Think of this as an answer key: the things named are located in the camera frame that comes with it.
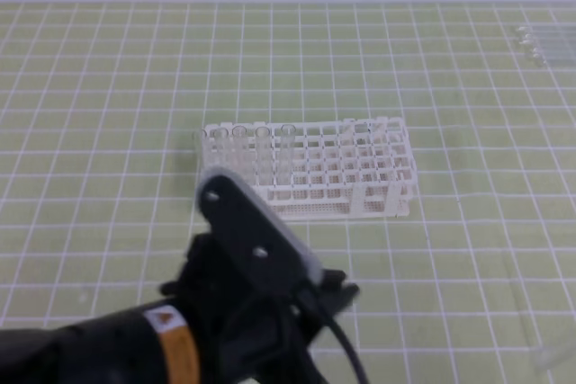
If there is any green checkered tablecloth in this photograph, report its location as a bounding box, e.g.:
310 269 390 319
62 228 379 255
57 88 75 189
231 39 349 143
1 4 575 383

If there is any racked test tube three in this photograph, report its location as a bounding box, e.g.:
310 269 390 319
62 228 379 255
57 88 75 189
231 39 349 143
232 125 248 178

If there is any clear test tube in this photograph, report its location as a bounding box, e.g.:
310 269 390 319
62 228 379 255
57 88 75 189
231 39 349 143
526 51 575 68
520 40 575 57
534 332 575 371
516 25 576 38
518 32 575 46

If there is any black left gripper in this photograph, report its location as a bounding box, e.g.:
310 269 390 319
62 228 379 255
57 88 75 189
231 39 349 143
161 167 360 383

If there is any racked test tube two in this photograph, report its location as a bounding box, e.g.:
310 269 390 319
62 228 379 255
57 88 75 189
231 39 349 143
213 128 230 167

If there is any racked test tube four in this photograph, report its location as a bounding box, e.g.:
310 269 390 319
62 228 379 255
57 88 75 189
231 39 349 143
256 126 273 185

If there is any white test tube rack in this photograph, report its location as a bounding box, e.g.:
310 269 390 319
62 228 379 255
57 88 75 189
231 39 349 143
193 117 418 220

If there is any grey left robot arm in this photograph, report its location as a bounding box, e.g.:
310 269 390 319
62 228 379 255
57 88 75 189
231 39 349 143
1 167 367 383

